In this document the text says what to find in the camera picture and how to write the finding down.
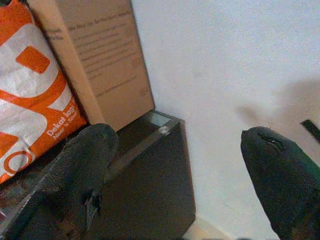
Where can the dark cabinet with glass top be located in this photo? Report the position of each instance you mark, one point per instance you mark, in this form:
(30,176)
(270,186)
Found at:
(140,180)

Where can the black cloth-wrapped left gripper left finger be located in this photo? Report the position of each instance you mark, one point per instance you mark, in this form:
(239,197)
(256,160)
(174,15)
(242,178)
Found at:
(72,180)

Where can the black wall hook bar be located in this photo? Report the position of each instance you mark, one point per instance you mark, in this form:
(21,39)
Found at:
(311,129)

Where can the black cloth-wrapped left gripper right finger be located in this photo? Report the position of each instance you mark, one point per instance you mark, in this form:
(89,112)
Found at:
(282,180)

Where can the brown cardboard box with print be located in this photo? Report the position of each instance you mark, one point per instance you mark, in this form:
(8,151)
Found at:
(100,65)

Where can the orange and white printed bag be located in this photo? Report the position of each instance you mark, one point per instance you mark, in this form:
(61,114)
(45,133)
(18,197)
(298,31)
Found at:
(30,95)

